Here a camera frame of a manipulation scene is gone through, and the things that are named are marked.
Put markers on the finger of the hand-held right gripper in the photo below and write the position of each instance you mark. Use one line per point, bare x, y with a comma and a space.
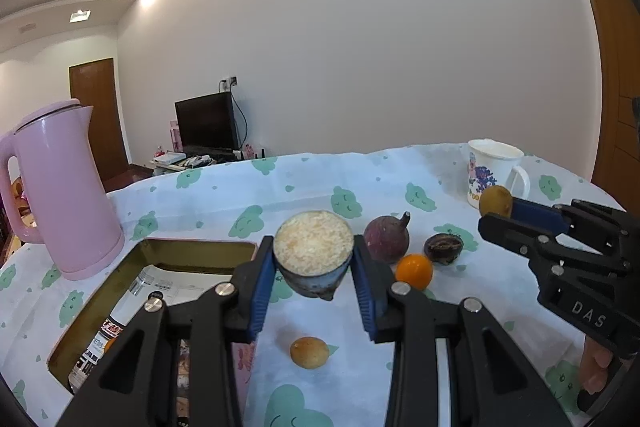
505, 229
365, 297
262, 297
537, 214

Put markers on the small olive-brown fruit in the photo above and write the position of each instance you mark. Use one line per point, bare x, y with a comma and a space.
494, 201

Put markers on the small orange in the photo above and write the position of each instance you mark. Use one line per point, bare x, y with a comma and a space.
414, 271

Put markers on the purple passion fruit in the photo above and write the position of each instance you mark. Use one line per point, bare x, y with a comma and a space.
385, 239

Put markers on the dark wrinkled fruit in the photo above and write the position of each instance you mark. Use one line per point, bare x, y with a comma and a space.
442, 249

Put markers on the small tan fruit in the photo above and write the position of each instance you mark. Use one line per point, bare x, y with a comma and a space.
309, 353

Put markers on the pink tin box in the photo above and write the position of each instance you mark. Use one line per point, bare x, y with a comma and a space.
200, 252

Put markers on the person's right hand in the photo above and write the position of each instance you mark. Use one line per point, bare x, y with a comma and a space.
596, 364

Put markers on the white printed mug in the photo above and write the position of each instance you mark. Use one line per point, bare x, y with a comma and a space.
480, 177

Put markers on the white printed packet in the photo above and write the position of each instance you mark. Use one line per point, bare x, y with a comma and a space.
165, 287

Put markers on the low television stand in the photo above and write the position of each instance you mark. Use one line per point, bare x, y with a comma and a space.
200, 161

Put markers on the white flat box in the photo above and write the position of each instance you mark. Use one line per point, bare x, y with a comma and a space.
167, 158

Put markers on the black television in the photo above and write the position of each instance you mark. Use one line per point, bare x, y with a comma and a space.
205, 122

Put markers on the pink carton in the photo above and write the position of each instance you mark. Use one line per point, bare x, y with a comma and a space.
173, 134

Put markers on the pink electric kettle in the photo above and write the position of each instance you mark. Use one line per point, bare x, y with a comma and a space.
70, 197

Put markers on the brown wooden door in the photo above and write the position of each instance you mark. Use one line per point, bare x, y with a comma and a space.
97, 117

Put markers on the wall power socket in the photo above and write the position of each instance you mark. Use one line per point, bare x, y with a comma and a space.
229, 82

